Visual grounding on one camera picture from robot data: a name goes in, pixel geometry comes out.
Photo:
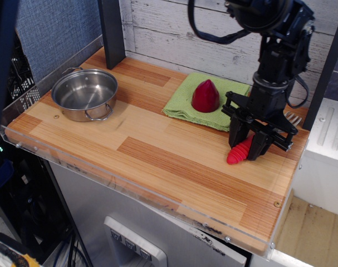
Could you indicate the stainless steel pot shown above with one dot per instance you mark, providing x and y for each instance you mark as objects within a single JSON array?
[{"x": 86, "y": 95}]

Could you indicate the dark red cone object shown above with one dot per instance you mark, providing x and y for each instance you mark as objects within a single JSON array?
[{"x": 205, "y": 98}]

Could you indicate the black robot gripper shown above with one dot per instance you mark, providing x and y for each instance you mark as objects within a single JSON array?
[{"x": 262, "y": 113}]

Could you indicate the blue fabric panel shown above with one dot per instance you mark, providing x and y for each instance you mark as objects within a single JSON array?
[{"x": 51, "y": 32}]

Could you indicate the white ribbed toy sink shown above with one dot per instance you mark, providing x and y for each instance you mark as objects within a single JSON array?
[{"x": 316, "y": 178}]

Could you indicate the green folded cloth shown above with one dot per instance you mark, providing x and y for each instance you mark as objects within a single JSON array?
[{"x": 179, "y": 106}]

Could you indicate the red-handled metal fork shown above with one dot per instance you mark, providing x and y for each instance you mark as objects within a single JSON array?
[{"x": 241, "y": 151}]

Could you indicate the black vertical post right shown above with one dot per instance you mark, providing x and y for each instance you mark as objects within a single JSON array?
[{"x": 322, "y": 85}]

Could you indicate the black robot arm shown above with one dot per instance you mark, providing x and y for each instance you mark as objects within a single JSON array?
[{"x": 286, "y": 28}]

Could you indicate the black plastic crate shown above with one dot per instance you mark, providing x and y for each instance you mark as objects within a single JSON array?
[{"x": 20, "y": 77}]

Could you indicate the clear acrylic table guard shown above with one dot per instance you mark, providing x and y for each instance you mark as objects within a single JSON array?
[{"x": 165, "y": 179}]

